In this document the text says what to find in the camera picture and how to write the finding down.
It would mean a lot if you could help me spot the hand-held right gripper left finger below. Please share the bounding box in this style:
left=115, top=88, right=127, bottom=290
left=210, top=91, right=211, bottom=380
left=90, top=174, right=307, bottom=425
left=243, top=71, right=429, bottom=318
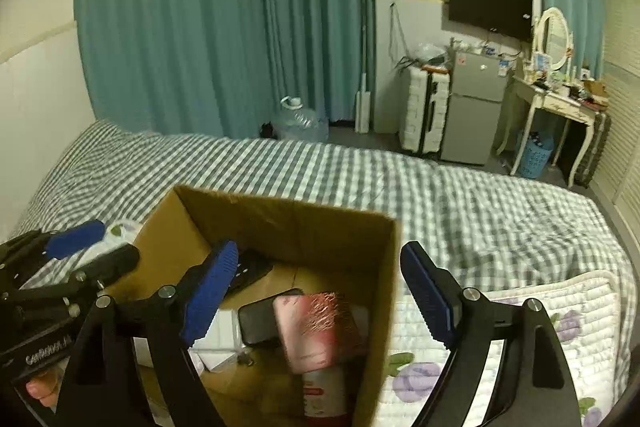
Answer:
left=54, top=240, right=240, bottom=427

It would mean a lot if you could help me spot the oval white vanity mirror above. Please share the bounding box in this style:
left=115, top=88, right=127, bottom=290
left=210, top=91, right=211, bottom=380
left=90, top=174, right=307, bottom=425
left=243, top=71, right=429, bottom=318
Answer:
left=532, top=7, right=574, bottom=74

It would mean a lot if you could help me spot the wide teal curtain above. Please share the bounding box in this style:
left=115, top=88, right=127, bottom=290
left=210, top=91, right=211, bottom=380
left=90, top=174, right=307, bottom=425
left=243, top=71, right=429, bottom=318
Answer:
left=74, top=0, right=377, bottom=140

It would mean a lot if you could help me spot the cardboard box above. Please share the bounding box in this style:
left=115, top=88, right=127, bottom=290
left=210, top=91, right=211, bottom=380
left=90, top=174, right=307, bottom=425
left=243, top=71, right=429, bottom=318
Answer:
left=100, top=185, right=404, bottom=427

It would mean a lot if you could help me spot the dark grey charger block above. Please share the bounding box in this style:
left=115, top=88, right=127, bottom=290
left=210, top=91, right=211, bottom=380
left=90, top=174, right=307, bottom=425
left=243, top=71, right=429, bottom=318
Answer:
left=226, top=249, right=274, bottom=294

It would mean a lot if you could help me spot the pink packet of rings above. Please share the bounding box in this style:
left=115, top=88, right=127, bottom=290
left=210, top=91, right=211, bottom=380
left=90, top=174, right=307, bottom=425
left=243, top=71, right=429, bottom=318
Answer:
left=272, top=291, right=372, bottom=376

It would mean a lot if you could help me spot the white ribbed suitcase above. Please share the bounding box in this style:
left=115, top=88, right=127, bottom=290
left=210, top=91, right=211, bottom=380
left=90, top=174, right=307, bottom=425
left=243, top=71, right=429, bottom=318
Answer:
left=399, top=64, right=454, bottom=156

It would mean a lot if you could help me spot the black device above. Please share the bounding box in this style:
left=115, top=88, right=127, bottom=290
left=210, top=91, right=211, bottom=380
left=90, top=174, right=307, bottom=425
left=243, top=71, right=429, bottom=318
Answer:
left=237, top=288, right=306, bottom=349

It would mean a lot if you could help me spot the small silver fridge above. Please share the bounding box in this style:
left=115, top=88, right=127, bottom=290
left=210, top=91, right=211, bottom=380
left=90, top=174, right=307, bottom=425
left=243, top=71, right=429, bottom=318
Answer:
left=439, top=46, right=512, bottom=166

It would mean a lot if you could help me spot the hanging wall cable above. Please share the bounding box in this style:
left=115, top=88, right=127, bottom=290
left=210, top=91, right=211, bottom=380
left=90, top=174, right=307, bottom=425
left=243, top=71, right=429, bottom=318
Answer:
left=386, top=2, right=417, bottom=68

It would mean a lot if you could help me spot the black wall television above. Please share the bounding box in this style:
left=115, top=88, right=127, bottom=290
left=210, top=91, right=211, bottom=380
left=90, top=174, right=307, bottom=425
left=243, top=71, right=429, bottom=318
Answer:
left=448, top=0, right=535, bottom=43

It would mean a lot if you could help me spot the clear plastic bag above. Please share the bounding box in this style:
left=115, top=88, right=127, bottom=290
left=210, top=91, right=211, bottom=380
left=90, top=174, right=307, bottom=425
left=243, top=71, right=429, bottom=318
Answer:
left=406, top=41, right=447, bottom=68

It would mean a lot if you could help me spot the white flat mop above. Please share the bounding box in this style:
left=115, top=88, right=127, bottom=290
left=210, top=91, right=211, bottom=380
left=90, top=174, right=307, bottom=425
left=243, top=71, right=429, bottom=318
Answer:
left=354, top=0, right=374, bottom=134

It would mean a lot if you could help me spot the white dressing table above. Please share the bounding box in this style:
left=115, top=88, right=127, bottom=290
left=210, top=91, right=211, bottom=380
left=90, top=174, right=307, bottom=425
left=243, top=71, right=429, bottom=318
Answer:
left=494, top=73, right=599, bottom=188

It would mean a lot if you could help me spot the dark ribbed suitcase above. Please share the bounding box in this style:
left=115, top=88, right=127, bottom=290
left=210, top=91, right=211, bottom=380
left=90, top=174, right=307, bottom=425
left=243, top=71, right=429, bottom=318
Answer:
left=574, top=111, right=612, bottom=188

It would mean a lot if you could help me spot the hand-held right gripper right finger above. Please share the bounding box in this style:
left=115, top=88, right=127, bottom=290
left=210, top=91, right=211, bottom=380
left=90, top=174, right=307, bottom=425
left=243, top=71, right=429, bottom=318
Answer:
left=400, top=241, right=583, bottom=427

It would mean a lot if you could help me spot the clear water jug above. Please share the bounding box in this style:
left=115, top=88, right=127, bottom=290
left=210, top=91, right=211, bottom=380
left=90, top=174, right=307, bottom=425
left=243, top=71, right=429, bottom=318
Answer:
left=276, top=95, right=330, bottom=142

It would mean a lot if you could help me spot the white louvred wardrobe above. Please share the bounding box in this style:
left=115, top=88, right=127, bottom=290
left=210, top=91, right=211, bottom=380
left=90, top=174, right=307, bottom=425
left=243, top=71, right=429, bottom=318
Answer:
left=594, top=0, right=640, bottom=235

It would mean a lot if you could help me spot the white power adapter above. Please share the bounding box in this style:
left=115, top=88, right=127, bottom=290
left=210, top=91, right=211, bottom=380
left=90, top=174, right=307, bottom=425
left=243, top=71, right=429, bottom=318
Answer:
left=191, top=307, right=242, bottom=374

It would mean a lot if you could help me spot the white bottle with red cap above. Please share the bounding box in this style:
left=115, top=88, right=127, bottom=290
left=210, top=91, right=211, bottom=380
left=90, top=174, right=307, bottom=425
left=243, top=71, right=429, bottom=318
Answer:
left=301, top=364, right=352, bottom=427

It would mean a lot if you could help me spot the person's left hand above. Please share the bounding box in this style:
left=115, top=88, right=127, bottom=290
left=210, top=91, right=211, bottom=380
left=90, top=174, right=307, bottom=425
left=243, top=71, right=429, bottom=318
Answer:
left=24, top=366, right=65, bottom=414

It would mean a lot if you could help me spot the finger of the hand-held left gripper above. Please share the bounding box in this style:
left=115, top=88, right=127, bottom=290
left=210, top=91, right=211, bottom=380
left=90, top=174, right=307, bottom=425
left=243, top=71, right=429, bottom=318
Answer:
left=0, top=219, right=106, bottom=275
left=0, top=243, right=141, bottom=308

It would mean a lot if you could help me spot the grey checked bed sheet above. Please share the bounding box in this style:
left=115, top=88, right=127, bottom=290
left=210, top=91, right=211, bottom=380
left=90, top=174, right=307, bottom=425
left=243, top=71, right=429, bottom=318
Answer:
left=10, top=119, right=637, bottom=304

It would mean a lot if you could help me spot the blue laundry basket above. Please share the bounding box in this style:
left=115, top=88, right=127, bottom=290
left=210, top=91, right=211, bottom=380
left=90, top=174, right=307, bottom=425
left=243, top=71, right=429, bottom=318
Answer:
left=516, top=129, right=556, bottom=180

